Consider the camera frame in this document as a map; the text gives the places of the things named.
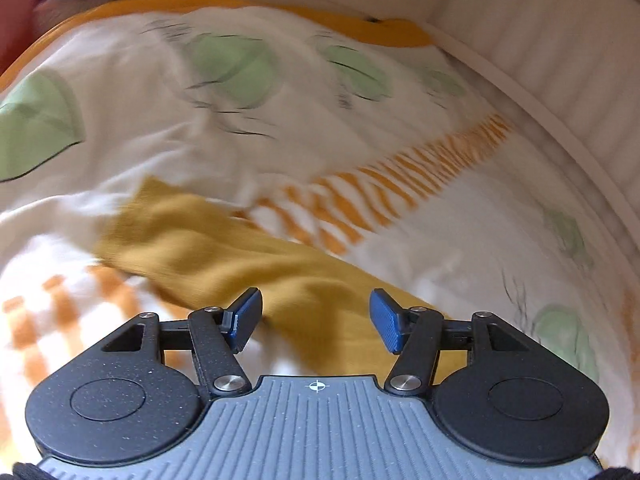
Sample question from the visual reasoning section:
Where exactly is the red cloth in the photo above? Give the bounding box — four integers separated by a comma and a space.
0, 0, 53, 73

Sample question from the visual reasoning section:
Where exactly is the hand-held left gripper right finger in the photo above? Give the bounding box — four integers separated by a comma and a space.
369, 288, 533, 396

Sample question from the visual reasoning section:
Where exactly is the leaf printed white blanket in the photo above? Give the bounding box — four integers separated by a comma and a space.
0, 0, 640, 467

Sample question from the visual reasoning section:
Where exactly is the white slatted bed rail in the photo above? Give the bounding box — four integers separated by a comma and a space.
150, 0, 640, 246

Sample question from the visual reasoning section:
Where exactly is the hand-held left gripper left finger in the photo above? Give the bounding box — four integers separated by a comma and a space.
100, 287, 263, 397

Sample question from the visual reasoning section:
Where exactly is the mustard yellow small garment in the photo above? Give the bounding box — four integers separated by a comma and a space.
95, 176, 471, 377

